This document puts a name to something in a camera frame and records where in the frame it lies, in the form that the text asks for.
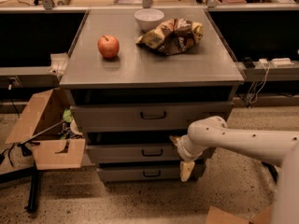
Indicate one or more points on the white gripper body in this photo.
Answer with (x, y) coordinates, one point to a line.
(184, 150)

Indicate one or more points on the cardboard box bottom right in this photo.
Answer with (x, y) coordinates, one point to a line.
(218, 216)

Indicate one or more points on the crumpled brown chip bag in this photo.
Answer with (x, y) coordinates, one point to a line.
(173, 37)

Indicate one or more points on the open cardboard box left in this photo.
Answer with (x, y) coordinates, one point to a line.
(42, 124)

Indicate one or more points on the red apple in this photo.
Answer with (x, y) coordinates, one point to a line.
(108, 46)

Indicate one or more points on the black adapter on shelf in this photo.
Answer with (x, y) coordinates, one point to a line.
(248, 62)

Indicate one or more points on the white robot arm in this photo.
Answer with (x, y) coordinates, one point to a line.
(279, 148)

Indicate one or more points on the white bowl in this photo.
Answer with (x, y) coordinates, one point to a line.
(148, 18)

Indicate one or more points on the white power strip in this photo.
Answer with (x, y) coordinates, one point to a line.
(282, 62)

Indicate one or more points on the grey bottom drawer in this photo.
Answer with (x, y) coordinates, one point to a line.
(138, 173)

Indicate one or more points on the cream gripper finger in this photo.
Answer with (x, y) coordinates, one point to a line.
(186, 168)
(175, 140)

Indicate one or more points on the grey drawer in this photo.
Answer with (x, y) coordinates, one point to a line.
(145, 117)
(138, 173)
(126, 153)

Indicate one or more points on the black bar right floor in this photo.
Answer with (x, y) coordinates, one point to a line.
(272, 170)

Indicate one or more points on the grey top drawer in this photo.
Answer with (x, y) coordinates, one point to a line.
(145, 117)

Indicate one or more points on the grey metal drawer cabinet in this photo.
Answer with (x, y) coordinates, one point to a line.
(204, 73)

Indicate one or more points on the black stand left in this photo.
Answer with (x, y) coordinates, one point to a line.
(31, 171)

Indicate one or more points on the clear plastic piece left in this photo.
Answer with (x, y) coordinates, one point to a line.
(58, 63)

